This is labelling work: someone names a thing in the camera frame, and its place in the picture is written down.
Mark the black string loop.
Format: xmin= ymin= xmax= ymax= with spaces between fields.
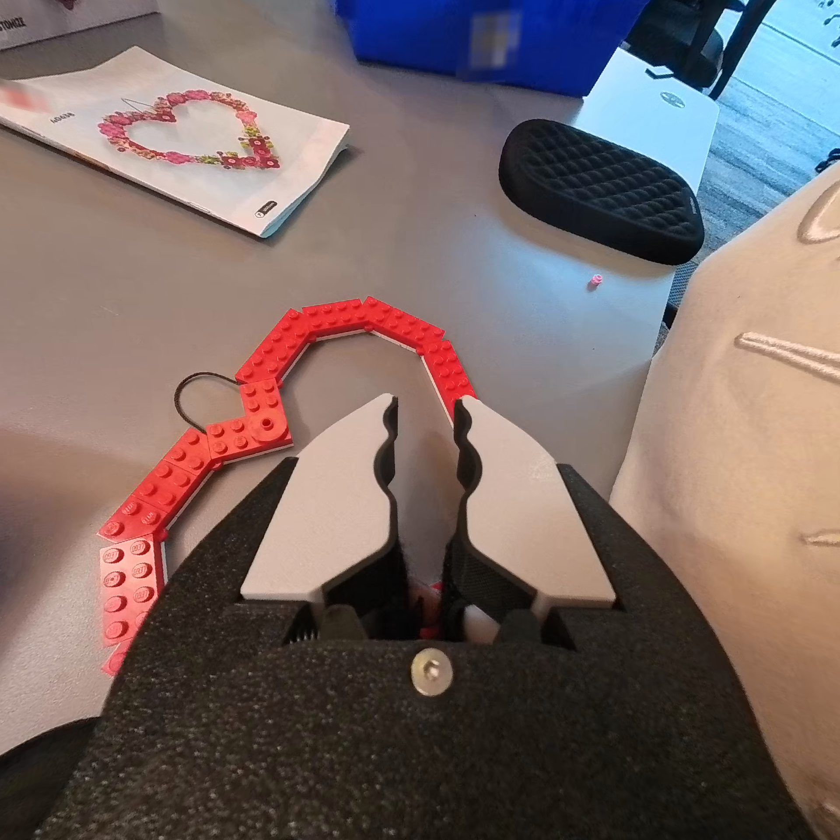
xmin=174 ymin=373 xmax=240 ymax=435

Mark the white heart print cardboard box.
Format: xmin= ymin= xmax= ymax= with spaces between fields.
xmin=0 ymin=0 xmax=161 ymax=52

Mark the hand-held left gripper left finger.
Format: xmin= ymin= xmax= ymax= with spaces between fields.
xmin=240 ymin=393 xmax=403 ymax=608

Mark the person's beige sweatshirt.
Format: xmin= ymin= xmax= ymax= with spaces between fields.
xmin=609 ymin=164 xmax=840 ymax=840

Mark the grey desk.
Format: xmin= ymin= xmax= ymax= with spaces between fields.
xmin=0 ymin=13 xmax=677 ymax=756

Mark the black textured wrist rest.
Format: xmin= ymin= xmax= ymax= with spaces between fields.
xmin=499 ymin=118 xmax=706 ymax=266

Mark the black office chair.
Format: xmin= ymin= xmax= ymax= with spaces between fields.
xmin=622 ymin=0 xmax=780 ymax=101

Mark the red brick heart frame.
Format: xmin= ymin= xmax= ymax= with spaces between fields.
xmin=97 ymin=297 xmax=476 ymax=680

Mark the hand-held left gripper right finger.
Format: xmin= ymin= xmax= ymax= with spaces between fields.
xmin=446 ymin=395 xmax=618 ymax=618

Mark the white heart print instruction booklet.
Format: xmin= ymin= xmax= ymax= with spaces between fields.
xmin=0 ymin=45 xmax=352 ymax=239

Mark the blue plastic bin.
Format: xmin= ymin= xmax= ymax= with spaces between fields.
xmin=333 ymin=0 xmax=652 ymax=99

